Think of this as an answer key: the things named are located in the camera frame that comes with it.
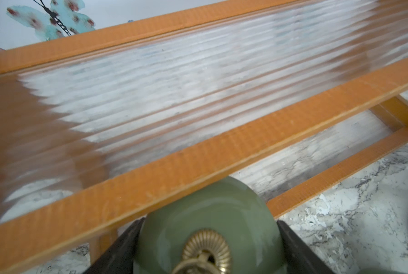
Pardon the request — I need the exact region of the small green canister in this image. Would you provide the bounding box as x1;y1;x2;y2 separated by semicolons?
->
133;177;287;274

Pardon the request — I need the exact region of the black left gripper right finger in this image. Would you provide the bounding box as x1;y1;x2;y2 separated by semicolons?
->
277;220;335;274

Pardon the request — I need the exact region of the orange wooden three-tier shelf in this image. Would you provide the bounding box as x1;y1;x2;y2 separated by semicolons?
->
0;1;408;274

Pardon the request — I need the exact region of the blue canister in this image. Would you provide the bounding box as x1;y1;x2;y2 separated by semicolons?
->
358;268;404;274

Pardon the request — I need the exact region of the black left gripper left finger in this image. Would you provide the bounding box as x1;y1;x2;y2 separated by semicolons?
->
83;218;145;274

